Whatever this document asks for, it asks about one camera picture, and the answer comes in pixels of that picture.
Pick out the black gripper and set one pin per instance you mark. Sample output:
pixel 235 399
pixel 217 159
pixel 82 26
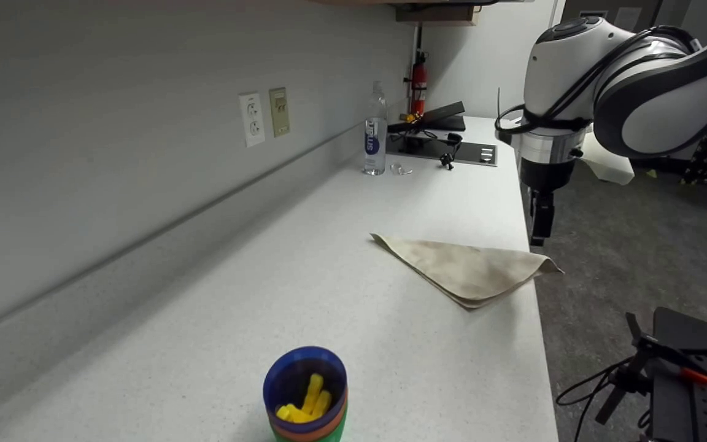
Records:
pixel 546 183

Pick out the beige cloth towel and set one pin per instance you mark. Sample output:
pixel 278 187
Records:
pixel 466 267

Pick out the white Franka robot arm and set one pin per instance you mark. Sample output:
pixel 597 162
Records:
pixel 656 107

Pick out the small black clamp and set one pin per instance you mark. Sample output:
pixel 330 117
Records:
pixel 450 153

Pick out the black wedge block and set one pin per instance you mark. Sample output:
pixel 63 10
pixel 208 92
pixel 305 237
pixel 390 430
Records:
pixel 445 117

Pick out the black flat bar device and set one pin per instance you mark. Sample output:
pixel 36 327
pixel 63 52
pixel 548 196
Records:
pixel 416 145

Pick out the clear plastic water bottle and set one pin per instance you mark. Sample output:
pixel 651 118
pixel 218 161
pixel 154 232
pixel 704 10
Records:
pixel 374 149

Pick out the red fire extinguisher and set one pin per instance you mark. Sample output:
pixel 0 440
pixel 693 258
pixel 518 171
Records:
pixel 417 86

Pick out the black perforated table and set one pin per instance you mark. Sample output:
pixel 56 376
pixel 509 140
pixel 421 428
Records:
pixel 698 409

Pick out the yellow plastic pieces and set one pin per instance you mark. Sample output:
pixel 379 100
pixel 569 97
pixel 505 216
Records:
pixel 311 397

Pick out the blue cup with yellow item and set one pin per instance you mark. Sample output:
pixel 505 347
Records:
pixel 287 376

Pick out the beige wall switch plate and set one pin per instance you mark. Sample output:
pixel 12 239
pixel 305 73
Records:
pixel 278 111

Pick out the white wall outlet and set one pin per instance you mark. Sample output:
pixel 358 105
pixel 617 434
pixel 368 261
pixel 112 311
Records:
pixel 251 118

